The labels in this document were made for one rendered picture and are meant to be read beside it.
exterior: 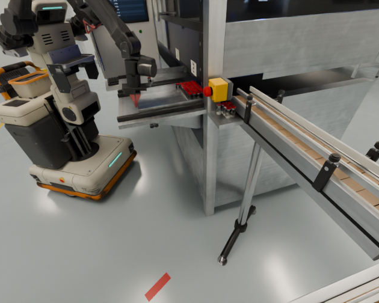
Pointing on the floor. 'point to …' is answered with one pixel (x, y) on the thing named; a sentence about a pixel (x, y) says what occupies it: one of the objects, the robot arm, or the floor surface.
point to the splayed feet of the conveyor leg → (234, 237)
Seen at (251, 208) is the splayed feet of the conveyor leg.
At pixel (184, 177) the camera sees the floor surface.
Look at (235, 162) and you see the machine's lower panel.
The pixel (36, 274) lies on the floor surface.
